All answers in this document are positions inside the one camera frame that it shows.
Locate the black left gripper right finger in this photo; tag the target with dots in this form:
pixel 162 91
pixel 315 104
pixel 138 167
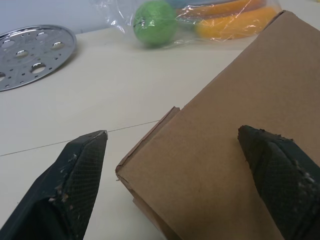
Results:
pixel 282 180

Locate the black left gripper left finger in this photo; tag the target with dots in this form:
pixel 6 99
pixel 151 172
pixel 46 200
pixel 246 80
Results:
pixel 75 190

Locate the clear plastic bag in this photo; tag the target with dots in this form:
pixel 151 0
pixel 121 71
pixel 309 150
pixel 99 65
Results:
pixel 190 22

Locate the brown cardboard box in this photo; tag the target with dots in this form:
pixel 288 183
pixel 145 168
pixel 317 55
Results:
pixel 225 130

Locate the perforated steel steamer plate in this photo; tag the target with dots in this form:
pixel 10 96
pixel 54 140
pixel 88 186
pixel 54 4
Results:
pixel 27 55

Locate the orange yellow plush toy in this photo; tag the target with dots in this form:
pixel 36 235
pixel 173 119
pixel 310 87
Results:
pixel 232 26

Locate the green ball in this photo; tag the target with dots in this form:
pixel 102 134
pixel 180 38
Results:
pixel 155 23

